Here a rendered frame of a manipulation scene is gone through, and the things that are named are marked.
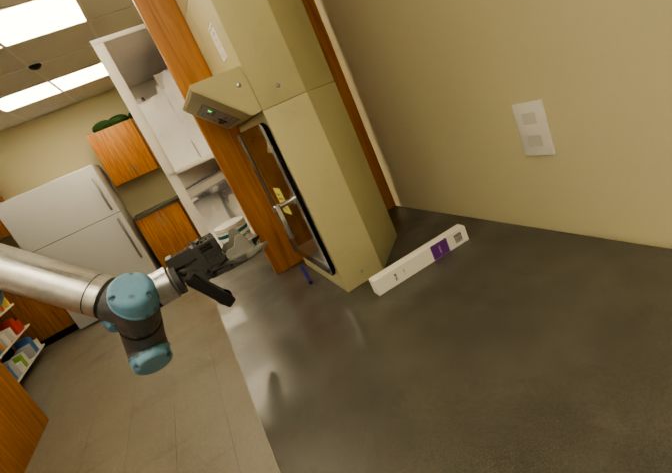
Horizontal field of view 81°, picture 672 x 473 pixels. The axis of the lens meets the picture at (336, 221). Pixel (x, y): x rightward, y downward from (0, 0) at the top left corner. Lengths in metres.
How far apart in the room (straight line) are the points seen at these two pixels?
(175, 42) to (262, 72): 0.43
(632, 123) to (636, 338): 0.34
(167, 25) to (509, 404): 1.17
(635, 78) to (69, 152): 6.30
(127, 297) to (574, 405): 0.66
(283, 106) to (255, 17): 0.18
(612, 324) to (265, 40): 0.80
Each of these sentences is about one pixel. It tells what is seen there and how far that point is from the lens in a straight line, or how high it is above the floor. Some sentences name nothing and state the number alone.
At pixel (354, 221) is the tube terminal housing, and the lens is 0.96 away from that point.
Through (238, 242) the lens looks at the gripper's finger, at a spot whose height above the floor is 1.18.
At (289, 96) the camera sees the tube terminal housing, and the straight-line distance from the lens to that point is 0.91.
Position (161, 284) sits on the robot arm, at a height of 1.18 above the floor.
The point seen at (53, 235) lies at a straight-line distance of 5.94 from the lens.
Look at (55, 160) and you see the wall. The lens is 6.56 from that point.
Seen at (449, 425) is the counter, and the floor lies 0.94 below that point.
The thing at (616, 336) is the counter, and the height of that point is 0.94.
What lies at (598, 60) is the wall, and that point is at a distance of 0.81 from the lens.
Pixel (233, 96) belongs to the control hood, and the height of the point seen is 1.46.
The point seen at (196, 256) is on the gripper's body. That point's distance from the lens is 0.90.
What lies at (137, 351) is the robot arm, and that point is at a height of 1.11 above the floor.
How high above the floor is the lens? 1.38
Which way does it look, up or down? 17 degrees down
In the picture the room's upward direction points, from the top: 24 degrees counter-clockwise
